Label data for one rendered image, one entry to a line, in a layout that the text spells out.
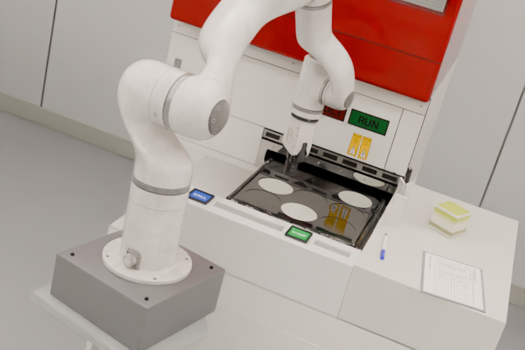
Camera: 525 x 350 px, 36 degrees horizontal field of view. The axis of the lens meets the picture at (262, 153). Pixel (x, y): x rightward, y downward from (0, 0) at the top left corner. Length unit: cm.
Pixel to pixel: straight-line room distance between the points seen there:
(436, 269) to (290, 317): 36
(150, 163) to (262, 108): 94
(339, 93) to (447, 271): 51
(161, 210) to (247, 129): 94
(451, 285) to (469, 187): 209
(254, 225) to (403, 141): 66
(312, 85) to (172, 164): 61
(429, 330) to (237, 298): 46
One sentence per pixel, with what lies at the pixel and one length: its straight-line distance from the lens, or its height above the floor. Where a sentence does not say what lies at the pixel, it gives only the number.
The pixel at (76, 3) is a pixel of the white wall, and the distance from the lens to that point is 448.
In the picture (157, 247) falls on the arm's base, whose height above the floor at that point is 99.
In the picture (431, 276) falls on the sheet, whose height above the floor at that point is 97.
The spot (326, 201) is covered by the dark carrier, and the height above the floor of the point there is 90.
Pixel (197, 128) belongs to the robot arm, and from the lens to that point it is 154.
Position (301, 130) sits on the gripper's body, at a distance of 213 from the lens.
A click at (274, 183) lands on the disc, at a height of 90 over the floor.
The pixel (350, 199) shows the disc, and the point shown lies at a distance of 237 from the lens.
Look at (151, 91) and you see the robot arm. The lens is 158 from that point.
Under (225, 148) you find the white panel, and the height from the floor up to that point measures 87.
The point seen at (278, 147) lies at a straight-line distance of 250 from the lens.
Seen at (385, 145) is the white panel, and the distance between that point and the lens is 243.
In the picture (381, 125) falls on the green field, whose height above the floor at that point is 110.
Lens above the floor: 182
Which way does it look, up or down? 21 degrees down
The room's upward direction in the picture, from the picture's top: 15 degrees clockwise
